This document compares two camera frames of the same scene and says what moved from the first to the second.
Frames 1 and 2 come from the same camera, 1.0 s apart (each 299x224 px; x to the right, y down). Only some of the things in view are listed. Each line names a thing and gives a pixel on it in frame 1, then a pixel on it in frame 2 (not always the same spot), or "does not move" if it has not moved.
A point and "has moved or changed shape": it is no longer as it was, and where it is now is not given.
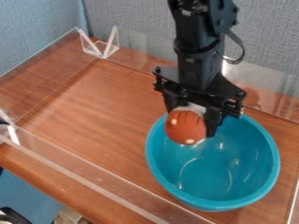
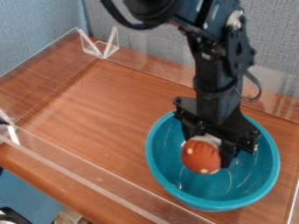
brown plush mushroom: x=186 y=123 has moved or changed shape
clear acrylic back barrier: x=272 y=91 does not move
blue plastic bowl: x=224 y=173 does not move
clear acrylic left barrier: x=33 y=81 does not move
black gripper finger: x=214 y=115 -> x=229 y=150
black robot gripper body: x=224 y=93 -> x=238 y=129
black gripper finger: x=173 y=101 -> x=189 y=132
